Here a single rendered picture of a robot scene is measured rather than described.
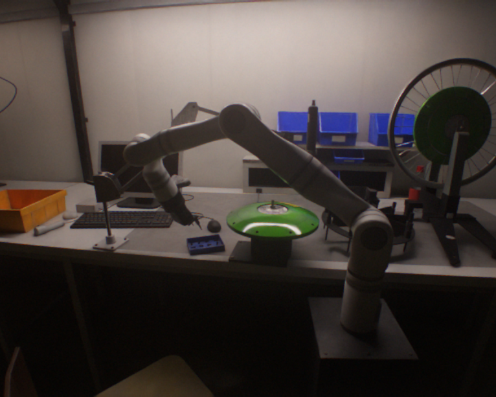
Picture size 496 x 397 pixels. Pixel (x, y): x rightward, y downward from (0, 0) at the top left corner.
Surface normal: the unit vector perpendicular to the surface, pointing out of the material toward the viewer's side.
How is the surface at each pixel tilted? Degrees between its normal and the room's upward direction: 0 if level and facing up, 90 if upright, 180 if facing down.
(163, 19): 90
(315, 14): 90
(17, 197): 86
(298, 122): 90
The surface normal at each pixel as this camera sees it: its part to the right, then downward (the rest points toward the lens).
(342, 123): -0.13, 0.30
